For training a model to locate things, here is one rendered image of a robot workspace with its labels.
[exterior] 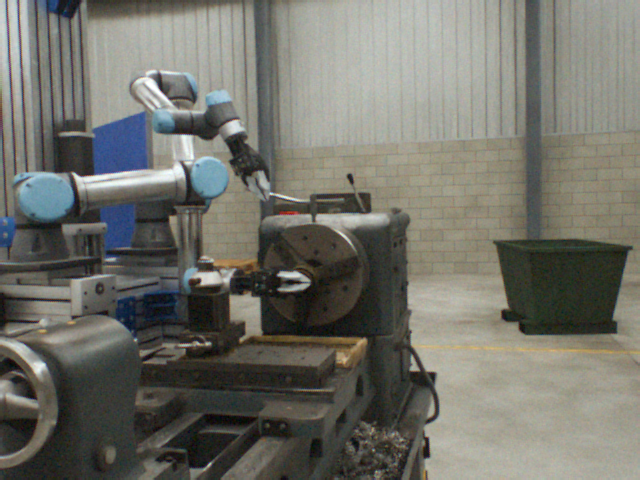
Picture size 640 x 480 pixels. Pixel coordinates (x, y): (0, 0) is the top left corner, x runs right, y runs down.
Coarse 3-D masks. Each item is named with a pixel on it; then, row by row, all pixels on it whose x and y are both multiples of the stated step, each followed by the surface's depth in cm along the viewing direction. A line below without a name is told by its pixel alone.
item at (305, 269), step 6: (300, 264) 184; (306, 264) 184; (294, 270) 180; (300, 270) 180; (306, 270) 181; (312, 270) 183; (306, 276) 178; (312, 276) 181; (318, 276) 184; (288, 282) 180; (294, 282) 184; (300, 282) 188; (312, 282) 180; (318, 282) 184; (306, 288) 179; (312, 288) 181; (294, 294) 180; (300, 294) 180; (306, 294) 181
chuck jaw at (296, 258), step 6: (282, 240) 192; (276, 246) 192; (282, 246) 191; (288, 246) 192; (276, 252) 192; (282, 252) 191; (288, 252) 189; (294, 252) 192; (282, 258) 189; (288, 258) 189; (294, 258) 187; (300, 258) 191; (288, 264) 187; (294, 264) 186
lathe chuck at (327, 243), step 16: (304, 224) 193; (320, 224) 192; (288, 240) 195; (304, 240) 194; (320, 240) 192; (336, 240) 191; (352, 240) 194; (272, 256) 197; (304, 256) 194; (320, 256) 193; (336, 256) 191; (352, 272) 190; (320, 288) 193; (336, 288) 192; (352, 288) 191; (288, 304) 196; (320, 304) 193; (336, 304) 192; (352, 304) 191; (320, 320) 194; (336, 320) 193
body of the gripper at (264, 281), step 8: (240, 272) 180; (256, 272) 175; (264, 272) 175; (272, 272) 175; (232, 280) 175; (240, 280) 177; (248, 280) 177; (256, 280) 174; (264, 280) 173; (272, 280) 177; (232, 288) 176; (240, 288) 176; (248, 288) 176; (256, 288) 175; (264, 288) 174; (272, 288) 176; (256, 296) 174; (264, 296) 174
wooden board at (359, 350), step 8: (256, 336) 191; (264, 336) 191; (272, 336) 190; (280, 336) 189; (288, 336) 189; (296, 336) 189; (240, 344) 182; (248, 344) 188; (272, 344) 187; (280, 344) 187; (296, 344) 186; (304, 344) 186; (336, 344) 185; (352, 344) 184; (360, 344) 175; (344, 352) 176; (352, 352) 166; (360, 352) 175; (344, 360) 158; (352, 360) 164
